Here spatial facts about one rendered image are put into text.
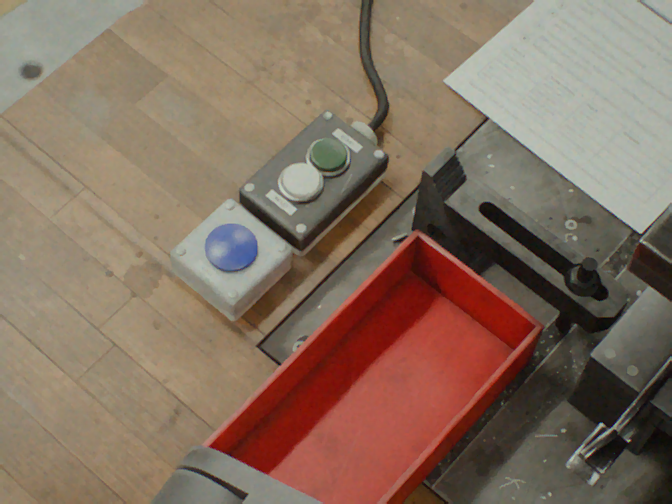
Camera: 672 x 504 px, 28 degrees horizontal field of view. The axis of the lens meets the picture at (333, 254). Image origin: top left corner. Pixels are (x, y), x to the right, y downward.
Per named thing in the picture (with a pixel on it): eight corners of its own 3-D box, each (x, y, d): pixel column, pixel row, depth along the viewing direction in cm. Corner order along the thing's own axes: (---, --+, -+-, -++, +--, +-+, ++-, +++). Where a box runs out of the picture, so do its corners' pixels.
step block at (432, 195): (410, 229, 107) (422, 169, 99) (433, 206, 108) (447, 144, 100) (474, 278, 105) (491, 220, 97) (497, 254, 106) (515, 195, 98)
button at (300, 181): (274, 192, 106) (274, 179, 104) (299, 169, 107) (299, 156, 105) (302, 214, 105) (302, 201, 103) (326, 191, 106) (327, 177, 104)
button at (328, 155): (301, 167, 107) (302, 153, 105) (325, 145, 108) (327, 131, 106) (329, 188, 106) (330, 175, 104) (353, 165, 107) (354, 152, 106)
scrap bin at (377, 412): (185, 493, 96) (181, 464, 90) (409, 265, 105) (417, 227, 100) (311, 605, 92) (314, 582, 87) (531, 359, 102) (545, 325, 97)
